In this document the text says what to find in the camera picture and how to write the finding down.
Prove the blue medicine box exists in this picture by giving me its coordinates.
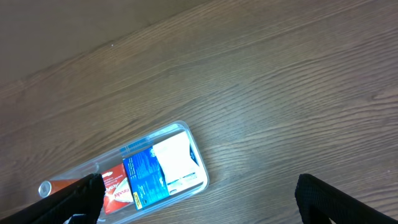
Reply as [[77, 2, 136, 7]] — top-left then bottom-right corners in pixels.
[[123, 147, 170, 210]]

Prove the orange vitamin tube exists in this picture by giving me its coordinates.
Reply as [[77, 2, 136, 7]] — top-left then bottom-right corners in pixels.
[[38, 179, 78, 198]]

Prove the clear plastic container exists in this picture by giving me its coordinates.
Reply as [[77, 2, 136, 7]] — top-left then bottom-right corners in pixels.
[[38, 121, 209, 223]]

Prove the red medicine box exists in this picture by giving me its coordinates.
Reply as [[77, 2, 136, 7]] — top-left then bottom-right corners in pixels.
[[102, 164, 134, 215]]

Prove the white medicine box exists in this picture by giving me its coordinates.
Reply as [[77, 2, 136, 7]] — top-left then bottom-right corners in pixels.
[[152, 132, 203, 195]]

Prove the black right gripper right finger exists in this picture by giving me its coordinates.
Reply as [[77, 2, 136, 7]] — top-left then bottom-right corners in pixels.
[[295, 174, 397, 224]]

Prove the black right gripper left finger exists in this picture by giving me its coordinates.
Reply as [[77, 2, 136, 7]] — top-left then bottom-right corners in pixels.
[[1, 174, 106, 224]]

